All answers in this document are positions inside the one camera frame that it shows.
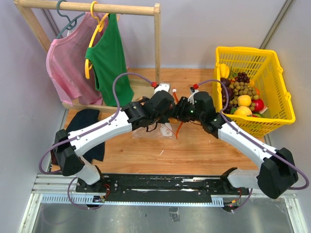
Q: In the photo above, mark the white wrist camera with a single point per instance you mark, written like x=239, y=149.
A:
x=193, y=90
x=163, y=87

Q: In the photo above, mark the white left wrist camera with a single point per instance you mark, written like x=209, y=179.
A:
x=163, y=87

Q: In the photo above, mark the clear zip top bag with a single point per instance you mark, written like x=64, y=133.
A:
x=158, y=128

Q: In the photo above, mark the yellow plastic basket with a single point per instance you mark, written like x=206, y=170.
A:
x=263, y=67

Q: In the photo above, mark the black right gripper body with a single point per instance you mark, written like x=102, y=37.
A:
x=186, y=111

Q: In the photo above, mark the pink shirt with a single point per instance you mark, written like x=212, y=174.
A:
x=65, y=65

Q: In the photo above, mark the yellow hanger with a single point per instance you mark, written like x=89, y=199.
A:
x=101, y=23

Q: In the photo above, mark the green tank top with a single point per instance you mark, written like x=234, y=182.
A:
x=108, y=60

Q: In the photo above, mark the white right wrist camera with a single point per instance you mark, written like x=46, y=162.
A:
x=193, y=90

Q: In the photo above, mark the dark grape bunch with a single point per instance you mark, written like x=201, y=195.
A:
x=242, y=77

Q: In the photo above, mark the wooden clothes rack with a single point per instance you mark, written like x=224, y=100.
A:
x=143, y=27

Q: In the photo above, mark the brown longan bunch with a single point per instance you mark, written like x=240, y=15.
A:
x=242, y=88

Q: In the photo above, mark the yellow bell pepper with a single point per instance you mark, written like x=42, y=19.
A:
x=224, y=71

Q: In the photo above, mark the red apple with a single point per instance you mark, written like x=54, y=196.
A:
x=258, y=105

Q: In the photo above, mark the lower yellow peach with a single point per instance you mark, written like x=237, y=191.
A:
x=243, y=111

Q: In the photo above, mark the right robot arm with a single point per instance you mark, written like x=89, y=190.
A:
x=275, y=173

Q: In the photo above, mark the dark navy cloth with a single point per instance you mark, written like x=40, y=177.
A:
x=83, y=119

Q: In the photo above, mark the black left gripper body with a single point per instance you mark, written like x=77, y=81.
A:
x=164, y=117

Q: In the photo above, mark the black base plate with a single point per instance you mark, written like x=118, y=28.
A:
x=162, y=189

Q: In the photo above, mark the aluminium rail frame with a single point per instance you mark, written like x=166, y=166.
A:
x=55, y=188

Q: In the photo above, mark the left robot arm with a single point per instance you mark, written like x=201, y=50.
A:
x=69, y=148

